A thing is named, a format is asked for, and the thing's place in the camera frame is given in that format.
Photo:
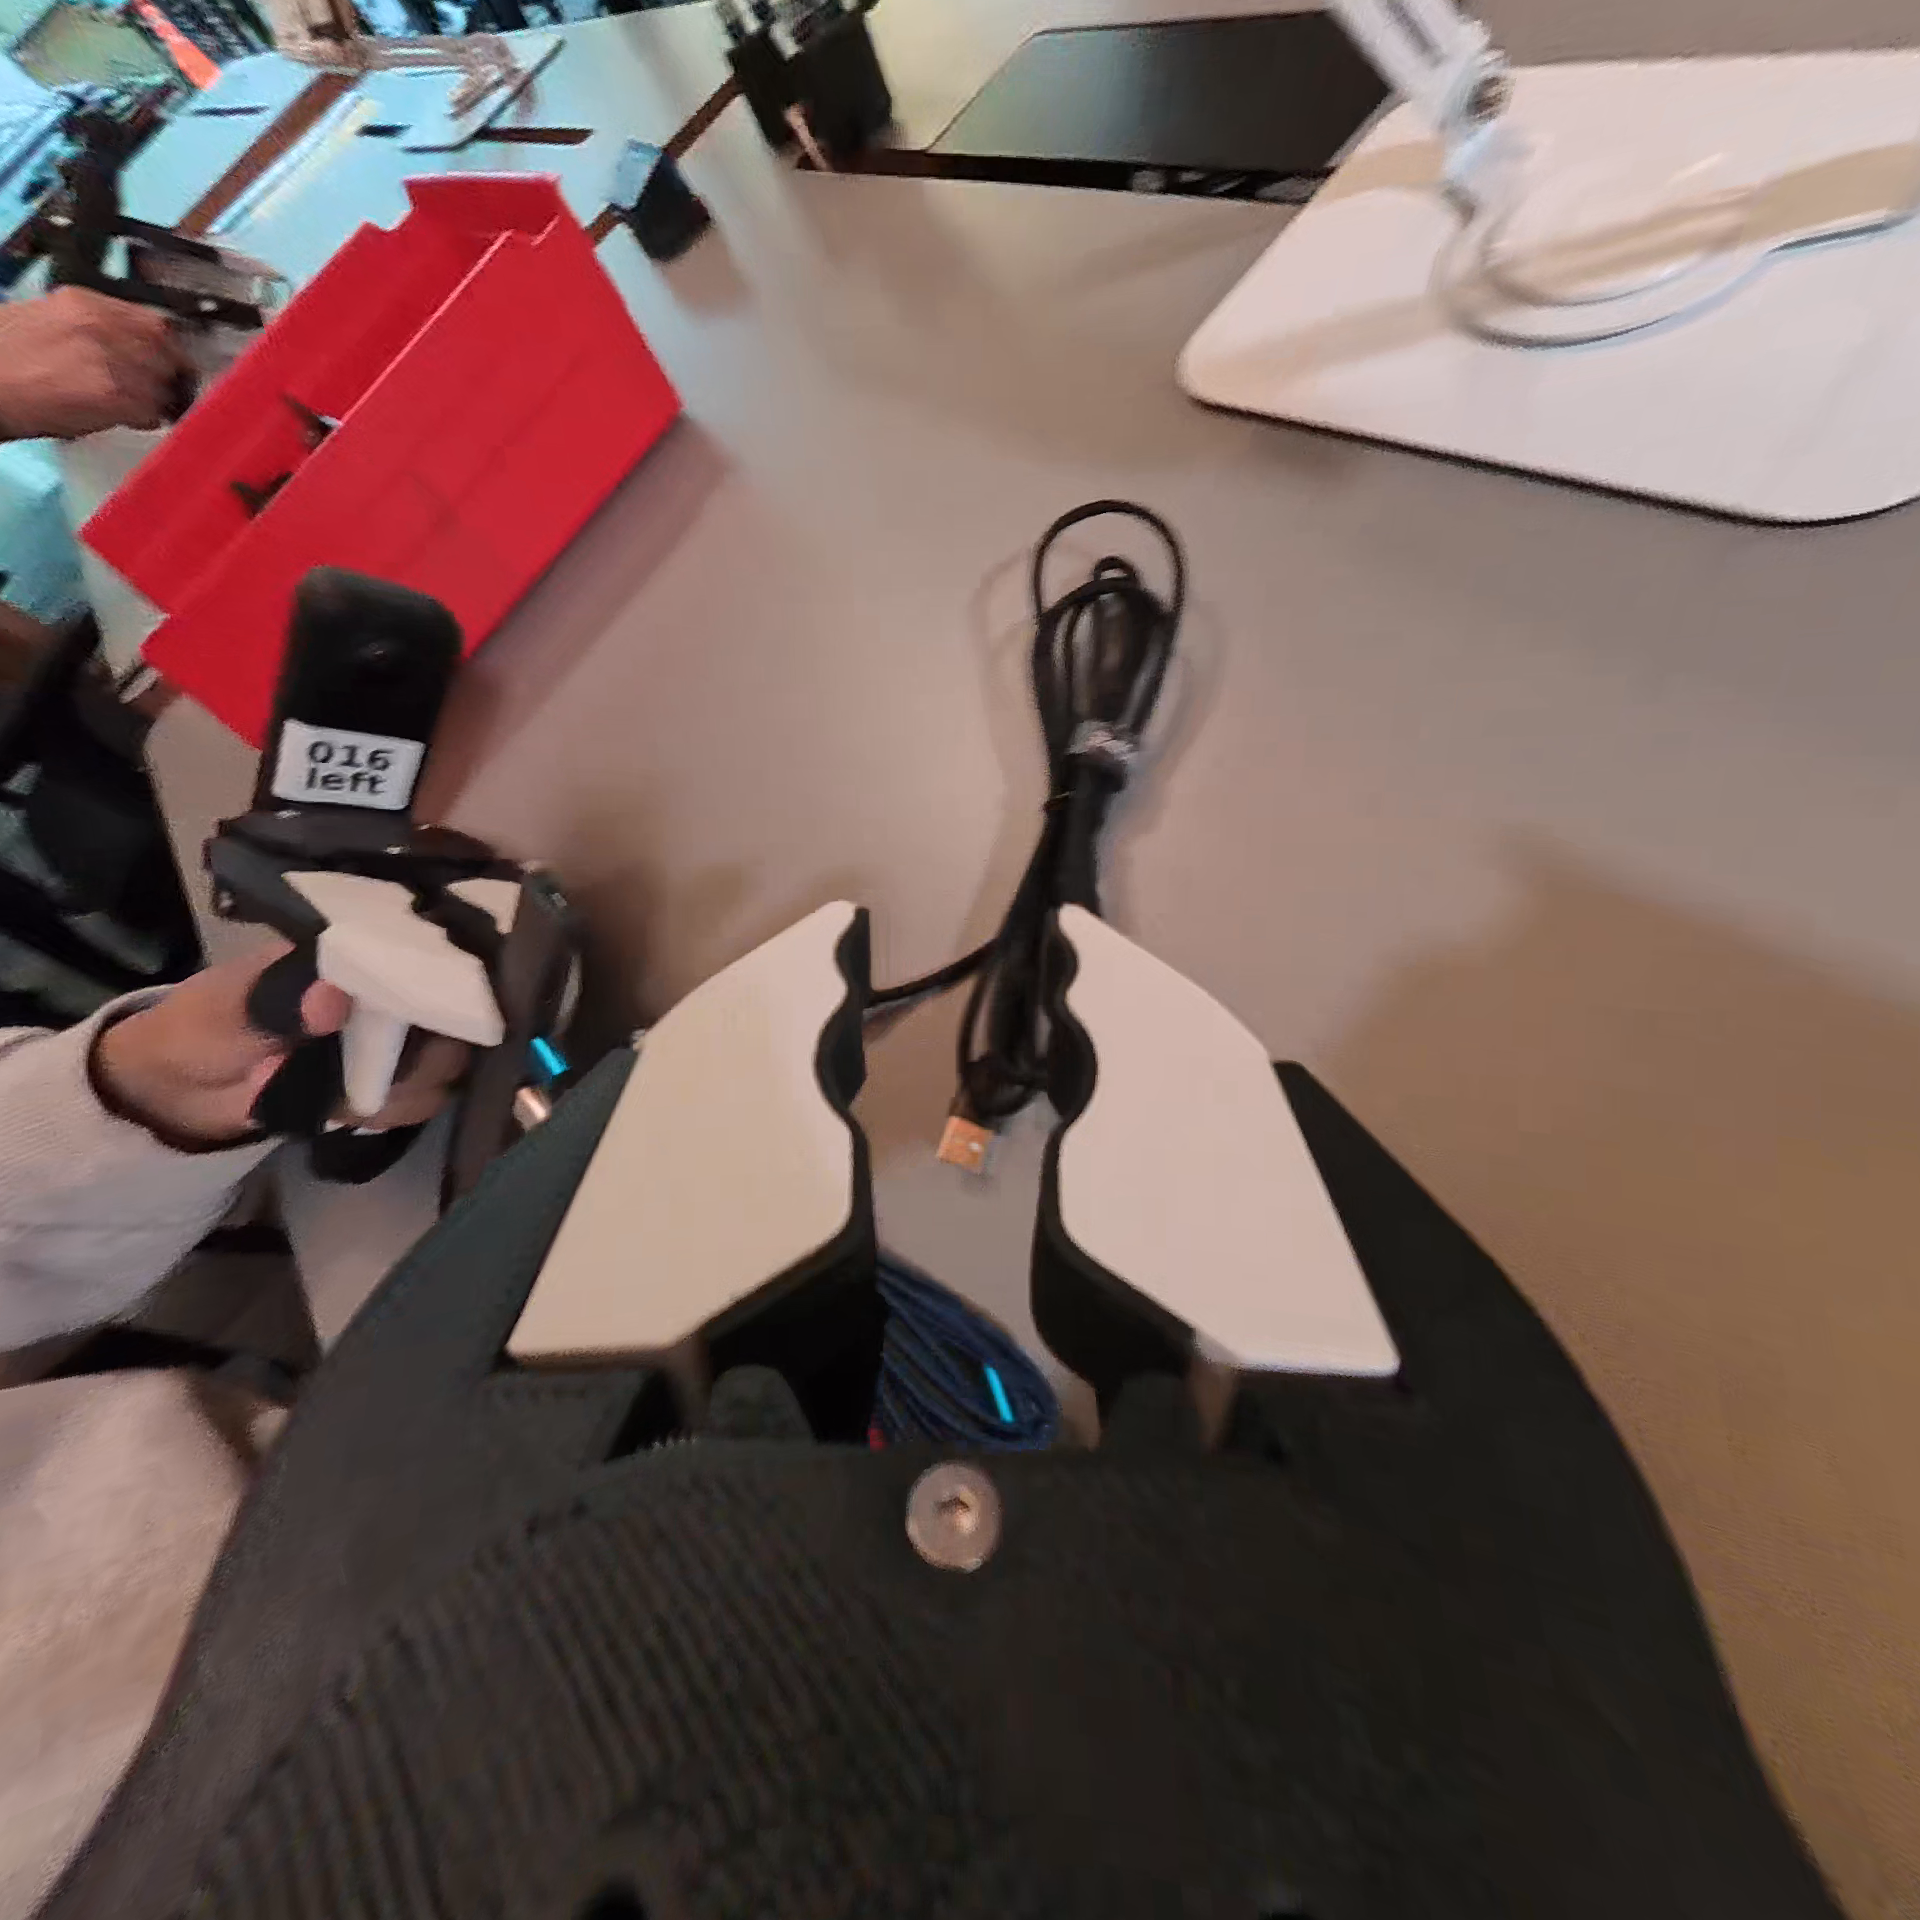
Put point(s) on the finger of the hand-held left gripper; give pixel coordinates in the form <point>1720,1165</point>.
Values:
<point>345,898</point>
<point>421,973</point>

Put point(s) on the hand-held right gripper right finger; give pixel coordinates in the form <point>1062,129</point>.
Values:
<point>1200,1186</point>

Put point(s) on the red plastic bin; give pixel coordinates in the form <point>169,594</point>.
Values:
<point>494,420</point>

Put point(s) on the small black clip blue tag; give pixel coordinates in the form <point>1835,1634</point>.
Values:
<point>669,208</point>

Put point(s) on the black desk pad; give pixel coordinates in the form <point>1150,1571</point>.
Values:
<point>1170,90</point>

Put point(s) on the person's grey hoodie torso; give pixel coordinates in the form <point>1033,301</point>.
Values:
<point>90,1574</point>

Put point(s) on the person's left forearm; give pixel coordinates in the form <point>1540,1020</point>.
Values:
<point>90,1200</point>

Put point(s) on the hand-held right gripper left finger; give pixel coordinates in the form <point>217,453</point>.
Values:
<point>705,1169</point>

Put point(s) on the person's left hand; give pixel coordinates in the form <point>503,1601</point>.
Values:
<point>178,1050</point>

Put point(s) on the white monitor stand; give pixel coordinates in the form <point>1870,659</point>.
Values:
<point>1650,403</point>

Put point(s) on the black desk holder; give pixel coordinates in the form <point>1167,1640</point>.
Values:
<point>816,81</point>

